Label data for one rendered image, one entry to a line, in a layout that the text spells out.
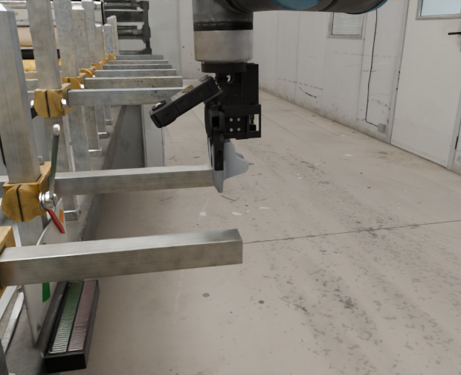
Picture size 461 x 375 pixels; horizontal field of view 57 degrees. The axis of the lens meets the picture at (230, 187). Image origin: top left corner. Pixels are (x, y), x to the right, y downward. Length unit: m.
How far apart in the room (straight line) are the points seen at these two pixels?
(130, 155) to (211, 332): 2.02
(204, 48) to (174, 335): 1.26
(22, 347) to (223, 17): 0.51
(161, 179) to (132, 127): 2.68
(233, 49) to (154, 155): 2.69
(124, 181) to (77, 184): 0.07
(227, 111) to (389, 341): 1.29
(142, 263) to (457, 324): 1.63
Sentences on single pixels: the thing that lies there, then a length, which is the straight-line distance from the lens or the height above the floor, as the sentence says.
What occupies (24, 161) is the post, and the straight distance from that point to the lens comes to 0.66.
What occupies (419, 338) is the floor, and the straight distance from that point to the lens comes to 1.82.
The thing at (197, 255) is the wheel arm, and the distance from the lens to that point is 0.47.
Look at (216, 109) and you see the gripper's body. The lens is 0.66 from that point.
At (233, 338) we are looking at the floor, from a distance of 1.68.
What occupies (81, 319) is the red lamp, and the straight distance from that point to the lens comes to 0.64.
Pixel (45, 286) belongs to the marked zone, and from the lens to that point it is 0.66.
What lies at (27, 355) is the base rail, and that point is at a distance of 0.61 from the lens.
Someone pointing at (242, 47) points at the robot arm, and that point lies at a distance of 0.65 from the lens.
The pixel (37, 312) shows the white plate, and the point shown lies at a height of 0.73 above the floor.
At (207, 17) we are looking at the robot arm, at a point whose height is 1.09.
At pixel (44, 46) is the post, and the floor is 1.05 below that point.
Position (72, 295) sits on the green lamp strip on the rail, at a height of 0.70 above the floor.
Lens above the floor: 1.07
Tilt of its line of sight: 20 degrees down
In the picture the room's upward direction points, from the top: straight up
